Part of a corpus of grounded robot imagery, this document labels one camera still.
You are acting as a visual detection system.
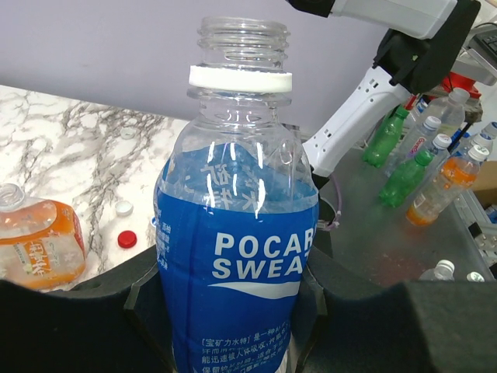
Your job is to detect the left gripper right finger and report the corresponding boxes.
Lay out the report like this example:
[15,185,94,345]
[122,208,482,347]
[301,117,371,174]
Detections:
[289,249,496,372]

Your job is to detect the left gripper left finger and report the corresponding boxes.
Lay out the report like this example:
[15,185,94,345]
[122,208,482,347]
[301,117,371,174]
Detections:
[1,248,174,372]

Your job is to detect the red bottle cap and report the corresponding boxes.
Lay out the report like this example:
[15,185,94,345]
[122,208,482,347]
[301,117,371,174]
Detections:
[117,230,137,249]

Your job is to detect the orange plastic jar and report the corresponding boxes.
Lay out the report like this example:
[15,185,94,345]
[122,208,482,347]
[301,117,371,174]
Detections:
[1,183,86,290]

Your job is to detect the blue white bottle cap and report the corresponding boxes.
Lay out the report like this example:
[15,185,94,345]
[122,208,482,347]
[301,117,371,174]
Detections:
[114,200,134,217]

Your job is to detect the blue label water bottle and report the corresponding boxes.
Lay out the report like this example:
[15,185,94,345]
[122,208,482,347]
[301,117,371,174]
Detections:
[154,16,318,372]

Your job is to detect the white jar cap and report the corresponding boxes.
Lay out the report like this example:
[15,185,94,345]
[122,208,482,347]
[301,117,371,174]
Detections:
[120,127,136,140]

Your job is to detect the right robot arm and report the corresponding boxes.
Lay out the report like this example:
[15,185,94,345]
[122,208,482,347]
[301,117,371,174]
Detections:
[290,0,481,189]

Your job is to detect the green soda bottle near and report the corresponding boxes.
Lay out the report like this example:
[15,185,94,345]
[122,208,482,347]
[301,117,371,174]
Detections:
[379,150,434,207]

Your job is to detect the green soda bottle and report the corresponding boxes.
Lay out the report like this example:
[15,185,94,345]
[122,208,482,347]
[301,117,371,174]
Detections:
[379,150,434,207]
[363,106,409,168]

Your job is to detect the orange drink bottle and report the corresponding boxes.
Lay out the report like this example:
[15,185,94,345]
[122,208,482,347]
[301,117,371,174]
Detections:
[406,145,489,226]

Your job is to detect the clear bottle blue cap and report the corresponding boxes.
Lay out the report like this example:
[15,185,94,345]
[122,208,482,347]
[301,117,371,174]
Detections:
[385,116,441,176]

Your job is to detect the green soda bottle far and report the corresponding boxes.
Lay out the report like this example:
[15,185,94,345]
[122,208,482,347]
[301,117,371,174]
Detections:
[363,106,409,168]

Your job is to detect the clear bottle white cap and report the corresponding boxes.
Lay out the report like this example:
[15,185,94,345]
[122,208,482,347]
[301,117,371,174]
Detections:
[420,88,470,137]

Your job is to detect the grey laptop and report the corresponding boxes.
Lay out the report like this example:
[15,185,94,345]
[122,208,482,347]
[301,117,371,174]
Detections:
[450,22,496,86]

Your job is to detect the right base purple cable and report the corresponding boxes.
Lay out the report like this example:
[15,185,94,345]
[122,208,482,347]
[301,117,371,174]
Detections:
[317,173,346,232]

